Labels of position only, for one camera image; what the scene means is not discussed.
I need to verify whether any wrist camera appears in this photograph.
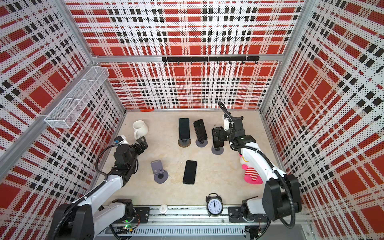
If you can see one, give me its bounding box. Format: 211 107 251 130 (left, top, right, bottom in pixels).
223 113 233 131
114 135 129 145

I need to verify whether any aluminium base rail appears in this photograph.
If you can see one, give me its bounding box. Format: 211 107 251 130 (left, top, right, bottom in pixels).
113 205 317 240

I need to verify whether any white ceramic mug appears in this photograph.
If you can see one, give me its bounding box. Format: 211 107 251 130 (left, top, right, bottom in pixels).
133 120 149 140

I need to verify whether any white round button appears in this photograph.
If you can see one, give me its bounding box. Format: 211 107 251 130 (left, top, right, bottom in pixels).
159 204 169 215

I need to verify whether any black phone stand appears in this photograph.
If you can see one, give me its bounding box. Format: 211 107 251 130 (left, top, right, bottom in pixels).
213 140 224 149

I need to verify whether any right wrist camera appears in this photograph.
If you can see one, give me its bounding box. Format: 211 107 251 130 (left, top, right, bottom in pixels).
223 113 233 131

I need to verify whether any pink plush owl toy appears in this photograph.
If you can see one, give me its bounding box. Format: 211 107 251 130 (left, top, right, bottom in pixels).
240 155 264 185

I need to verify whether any black phone purple edge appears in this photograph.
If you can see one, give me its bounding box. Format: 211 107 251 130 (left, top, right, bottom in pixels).
194 119 208 143

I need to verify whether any white wire mesh basket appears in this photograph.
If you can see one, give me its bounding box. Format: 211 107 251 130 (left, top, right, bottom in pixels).
45 66 109 129

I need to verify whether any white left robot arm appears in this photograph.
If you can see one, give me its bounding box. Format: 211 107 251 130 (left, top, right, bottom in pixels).
47 136 148 240

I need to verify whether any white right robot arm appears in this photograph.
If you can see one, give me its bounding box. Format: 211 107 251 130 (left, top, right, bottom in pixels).
213 113 302 229

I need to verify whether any grey phone stand front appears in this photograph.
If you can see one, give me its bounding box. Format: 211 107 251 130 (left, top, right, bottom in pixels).
151 160 169 184

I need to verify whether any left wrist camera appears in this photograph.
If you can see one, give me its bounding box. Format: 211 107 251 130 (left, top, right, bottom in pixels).
114 135 129 145

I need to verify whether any black wall hook rail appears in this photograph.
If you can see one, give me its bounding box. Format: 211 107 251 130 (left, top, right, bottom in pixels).
162 56 260 64

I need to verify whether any black phone green edge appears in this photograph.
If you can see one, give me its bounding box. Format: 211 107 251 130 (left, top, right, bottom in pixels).
179 118 190 140

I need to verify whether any black alarm clock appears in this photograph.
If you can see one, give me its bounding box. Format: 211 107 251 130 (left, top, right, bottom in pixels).
206 193 224 217

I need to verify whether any grey phone stand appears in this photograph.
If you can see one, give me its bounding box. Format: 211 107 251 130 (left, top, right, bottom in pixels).
151 160 169 184
211 146 224 155
196 140 208 148

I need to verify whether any grey phone stand right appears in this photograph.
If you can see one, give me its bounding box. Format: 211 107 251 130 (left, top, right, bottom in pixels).
211 146 224 155

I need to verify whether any grey phone stand middle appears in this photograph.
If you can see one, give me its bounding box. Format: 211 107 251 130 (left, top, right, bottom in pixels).
196 140 208 148

